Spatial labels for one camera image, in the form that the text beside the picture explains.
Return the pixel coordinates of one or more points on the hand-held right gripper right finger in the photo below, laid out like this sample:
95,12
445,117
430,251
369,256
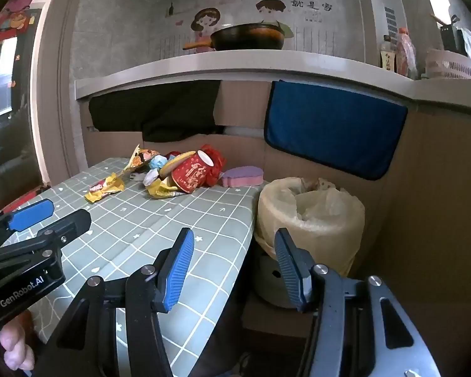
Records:
290,271

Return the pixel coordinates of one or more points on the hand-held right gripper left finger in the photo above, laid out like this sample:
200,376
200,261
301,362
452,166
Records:
178,271

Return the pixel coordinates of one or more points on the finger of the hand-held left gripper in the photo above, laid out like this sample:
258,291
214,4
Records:
70,222
29,214

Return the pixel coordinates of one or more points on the yellow snack packet red label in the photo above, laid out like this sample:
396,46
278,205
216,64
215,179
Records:
104,190

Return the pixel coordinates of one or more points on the grey trash bin beige liner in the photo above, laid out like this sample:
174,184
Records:
310,220

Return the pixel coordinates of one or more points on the person's left hand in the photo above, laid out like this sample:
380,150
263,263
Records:
13,341

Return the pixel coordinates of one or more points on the green checked tablecloth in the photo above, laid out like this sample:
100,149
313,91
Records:
141,224

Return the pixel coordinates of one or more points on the crumpled yellow wrapper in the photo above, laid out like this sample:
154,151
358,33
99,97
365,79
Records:
161,191

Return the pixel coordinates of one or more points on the small white round lid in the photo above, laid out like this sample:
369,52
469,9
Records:
151,177

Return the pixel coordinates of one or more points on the orange brown snack wrapper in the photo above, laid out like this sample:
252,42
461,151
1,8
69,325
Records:
139,157

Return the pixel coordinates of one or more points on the red paper cup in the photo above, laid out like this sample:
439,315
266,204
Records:
188,174

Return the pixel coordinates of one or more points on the cream plastic lid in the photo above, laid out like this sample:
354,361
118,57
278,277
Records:
172,165

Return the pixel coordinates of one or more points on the purple sponge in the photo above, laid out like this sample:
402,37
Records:
241,176

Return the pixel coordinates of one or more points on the black hanging cloth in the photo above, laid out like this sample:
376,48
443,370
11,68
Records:
157,110

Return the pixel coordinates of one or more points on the blue hanging cloth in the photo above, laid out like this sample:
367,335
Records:
329,125

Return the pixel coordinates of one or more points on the brown cardboard panel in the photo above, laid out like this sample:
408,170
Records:
243,102

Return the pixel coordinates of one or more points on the white kitchen counter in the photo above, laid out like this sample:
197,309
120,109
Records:
219,66

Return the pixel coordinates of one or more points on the brown sauce bottle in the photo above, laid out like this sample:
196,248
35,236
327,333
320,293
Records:
386,57

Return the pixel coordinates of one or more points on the pink bottle orange cap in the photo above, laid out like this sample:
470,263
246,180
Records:
406,53

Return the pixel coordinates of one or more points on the pink plastic basket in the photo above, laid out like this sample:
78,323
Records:
453,66

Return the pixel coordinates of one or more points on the black knife block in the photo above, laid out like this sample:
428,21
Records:
451,35

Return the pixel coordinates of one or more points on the red figure wall poster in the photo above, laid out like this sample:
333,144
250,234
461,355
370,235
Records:
19,11

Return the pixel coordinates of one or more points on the cartoon girl wall sticker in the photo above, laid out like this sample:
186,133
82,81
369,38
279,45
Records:
206,21

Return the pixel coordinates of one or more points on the cartoon boy wall sticker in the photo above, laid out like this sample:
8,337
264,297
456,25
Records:
271,8

